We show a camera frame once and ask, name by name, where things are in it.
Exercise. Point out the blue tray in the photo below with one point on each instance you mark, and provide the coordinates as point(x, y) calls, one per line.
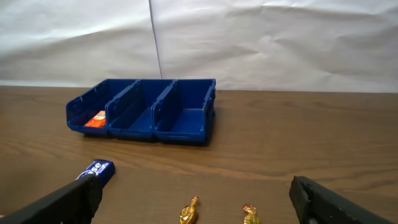
point(183, 124)

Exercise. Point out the blue candy pack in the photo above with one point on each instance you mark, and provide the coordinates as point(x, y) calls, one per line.
point(101, 168)

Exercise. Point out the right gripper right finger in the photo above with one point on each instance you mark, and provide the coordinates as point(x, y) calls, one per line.
point(323, 205)

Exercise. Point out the gold candy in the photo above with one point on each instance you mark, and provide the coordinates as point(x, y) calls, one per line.
point(188, 214)
point(251, 216)

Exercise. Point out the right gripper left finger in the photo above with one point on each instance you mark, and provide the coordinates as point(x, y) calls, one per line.
point(62, 205)

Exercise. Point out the orange candy box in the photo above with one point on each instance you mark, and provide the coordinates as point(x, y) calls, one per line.
point(95, 120)

